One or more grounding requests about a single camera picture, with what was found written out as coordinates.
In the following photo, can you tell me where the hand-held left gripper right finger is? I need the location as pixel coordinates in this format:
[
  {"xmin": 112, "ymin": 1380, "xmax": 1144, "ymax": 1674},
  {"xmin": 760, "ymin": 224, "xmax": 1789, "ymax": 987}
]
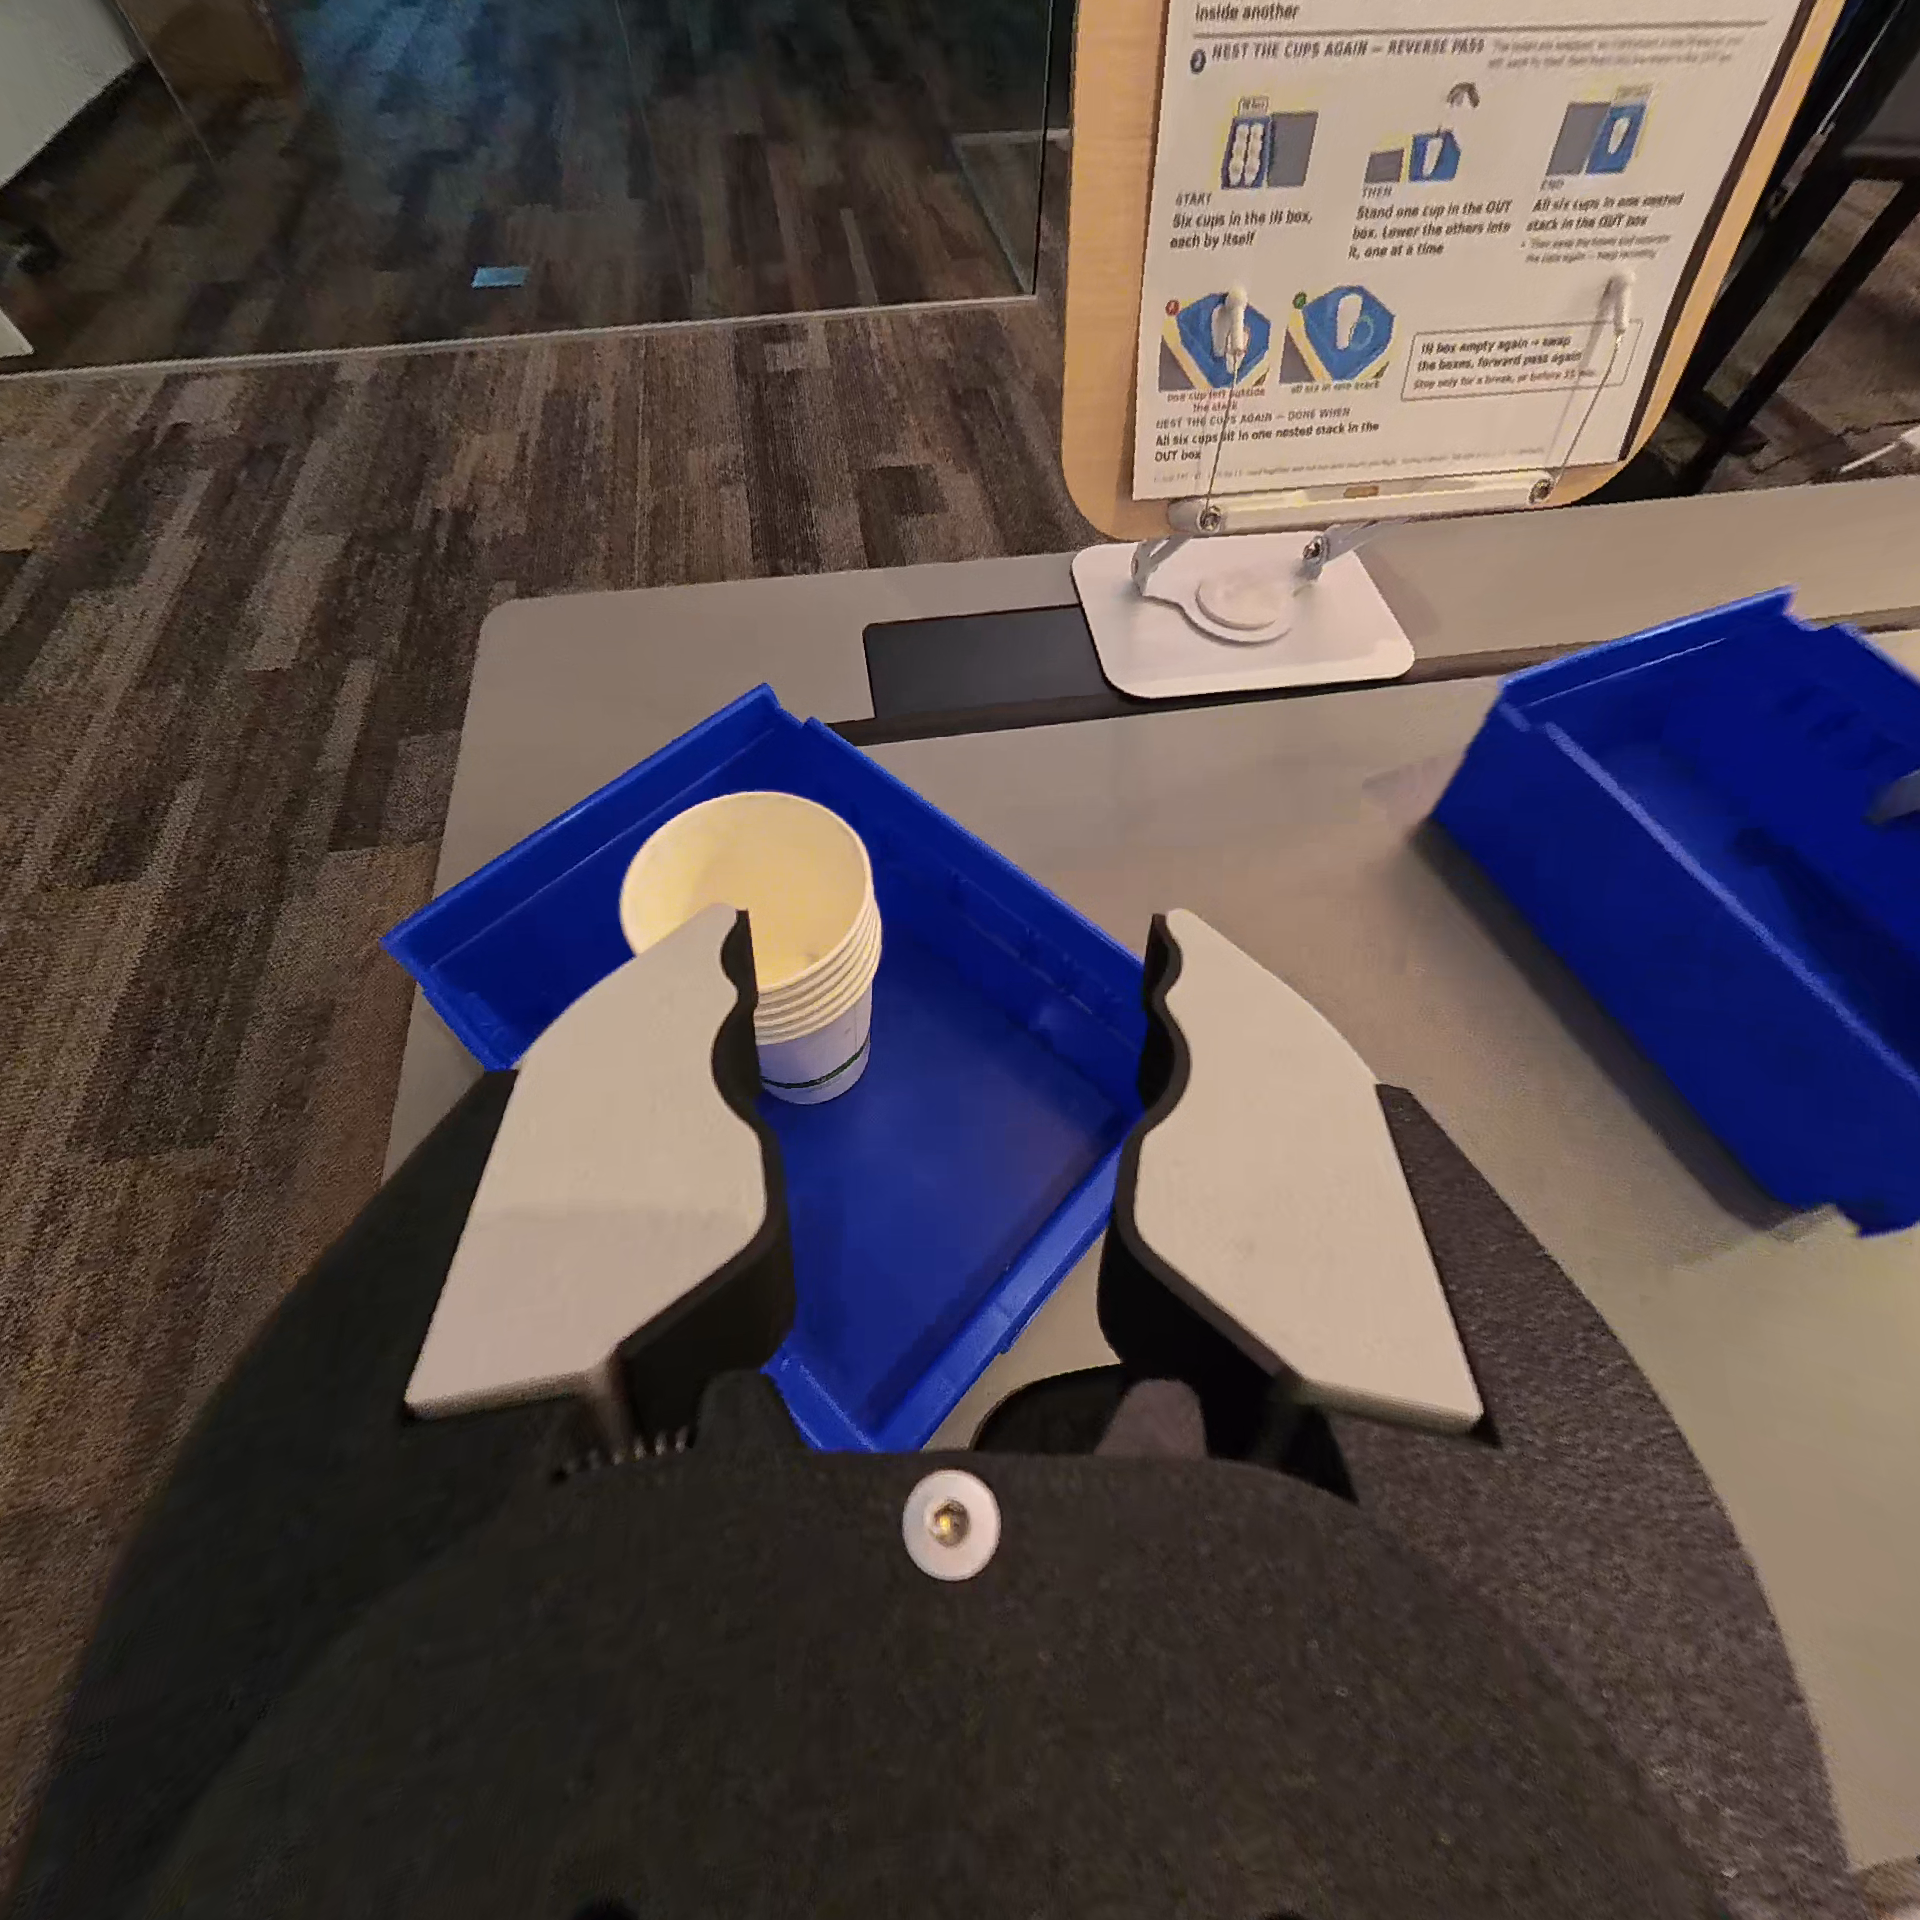
[{"xmin": 1098, "ymin": 910, "xmax": 1487, "ymax": 1442}]

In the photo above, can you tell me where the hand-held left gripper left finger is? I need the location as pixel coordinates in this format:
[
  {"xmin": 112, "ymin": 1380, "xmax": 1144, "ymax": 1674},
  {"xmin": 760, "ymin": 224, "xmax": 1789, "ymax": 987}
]
[{"xmin": 406, "ymin": 910, "xmax": 797, "ymax": 1416}]

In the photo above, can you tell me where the blue plastic bin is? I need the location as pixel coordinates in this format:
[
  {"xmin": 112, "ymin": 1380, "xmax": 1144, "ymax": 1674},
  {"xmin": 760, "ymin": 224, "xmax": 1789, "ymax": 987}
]
[
  {"xmin": 384, "ymin": 685, "xmax": 1155, "ymax": 1453},
  {"xmin": 1434, "ymin": 590, "xmax": 1920, "ymax": 1239}
]

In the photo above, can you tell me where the white paper cup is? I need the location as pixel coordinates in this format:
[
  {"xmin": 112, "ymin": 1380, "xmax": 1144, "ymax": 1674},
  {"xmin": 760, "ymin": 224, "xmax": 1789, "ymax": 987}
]
[
  {"xmin": 744, "ymin": 917, "xmax": 886, "ymax": 994},
  {"xmin": 621, "ymin": 792, "xmax": 879, "ymax": 974},
  {"xmin": 751, "ymin": 974, "xmax": 878, "ymax": 1043},
  {"xmin": 751, "ymin": 955, "xmax": 879, "ymax": 1023},
  {"xmin": 753, "ymin": 991, "xmax": 874, "ymax": 1106},
  {"xmin": 747, "ymin": 938, "xmax": 885, "ymax": 1011}
]

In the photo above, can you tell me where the black flat mat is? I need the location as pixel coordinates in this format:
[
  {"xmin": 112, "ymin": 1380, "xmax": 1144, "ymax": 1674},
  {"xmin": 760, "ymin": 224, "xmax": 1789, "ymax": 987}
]
[{"xmin": 864, "ymin": 556, "xmax": 1920, "ymax": 742}]

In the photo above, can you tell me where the black display board stand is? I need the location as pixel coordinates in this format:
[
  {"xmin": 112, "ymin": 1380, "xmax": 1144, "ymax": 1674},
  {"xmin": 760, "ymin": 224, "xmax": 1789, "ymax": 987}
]
[{"xmin": 1665, "ymin": 0, "xmax": 1920, "ymax": 495}]

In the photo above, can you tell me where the printed instruction sign board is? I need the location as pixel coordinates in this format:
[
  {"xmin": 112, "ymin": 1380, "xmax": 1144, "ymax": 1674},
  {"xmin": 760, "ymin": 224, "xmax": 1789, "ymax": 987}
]
[{"xmin": 1136, "ymin": 0, "xmax": 1816, "ymax": 506}]

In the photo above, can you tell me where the instruction sheet on wooden stand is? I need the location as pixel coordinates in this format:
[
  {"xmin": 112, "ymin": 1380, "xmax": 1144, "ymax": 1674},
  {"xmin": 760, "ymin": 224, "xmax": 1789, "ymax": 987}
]
[{"xmin": 1065, "ymin": 0, "xmax": 1847, "ymax": 549}]

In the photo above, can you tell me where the stack of cardboard boxes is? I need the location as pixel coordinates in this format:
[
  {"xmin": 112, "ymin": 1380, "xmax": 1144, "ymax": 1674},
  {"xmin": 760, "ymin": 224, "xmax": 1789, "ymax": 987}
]
[{"xmin": 128, "ymin": 0, "xmax": 301, "ymax": 99}]

